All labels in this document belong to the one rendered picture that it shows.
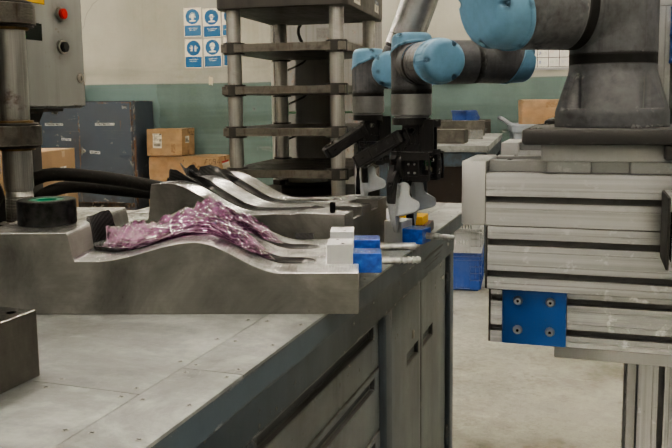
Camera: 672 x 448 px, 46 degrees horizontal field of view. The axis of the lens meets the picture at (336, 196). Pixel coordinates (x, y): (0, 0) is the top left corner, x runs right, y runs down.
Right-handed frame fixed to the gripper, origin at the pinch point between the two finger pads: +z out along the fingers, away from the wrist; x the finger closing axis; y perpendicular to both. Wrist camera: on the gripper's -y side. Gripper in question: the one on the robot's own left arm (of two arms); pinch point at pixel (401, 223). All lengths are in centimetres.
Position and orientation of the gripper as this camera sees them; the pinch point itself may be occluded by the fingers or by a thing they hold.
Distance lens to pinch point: 150.6
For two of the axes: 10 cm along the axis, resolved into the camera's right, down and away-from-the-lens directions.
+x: 4.9, -1.1, 8.7
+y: 8.7, 0.5, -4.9
